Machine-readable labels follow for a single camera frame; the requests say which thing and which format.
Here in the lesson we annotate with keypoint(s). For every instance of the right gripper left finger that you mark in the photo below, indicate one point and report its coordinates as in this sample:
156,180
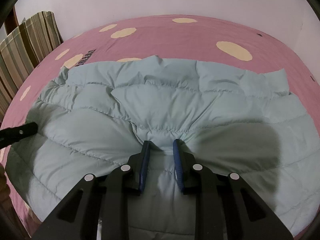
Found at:
98,198

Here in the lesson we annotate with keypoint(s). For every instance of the pink polka dot bedsheet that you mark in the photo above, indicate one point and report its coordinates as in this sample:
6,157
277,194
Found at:
171,36

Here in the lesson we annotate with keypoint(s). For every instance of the striped headboard cushion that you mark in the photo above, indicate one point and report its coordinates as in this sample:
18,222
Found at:
23,50

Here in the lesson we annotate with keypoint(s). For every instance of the light blue puffer jacket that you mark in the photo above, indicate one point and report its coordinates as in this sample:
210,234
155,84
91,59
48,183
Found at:
92,118

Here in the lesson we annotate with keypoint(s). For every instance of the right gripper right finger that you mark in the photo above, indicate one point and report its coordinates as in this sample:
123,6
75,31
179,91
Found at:
226,206

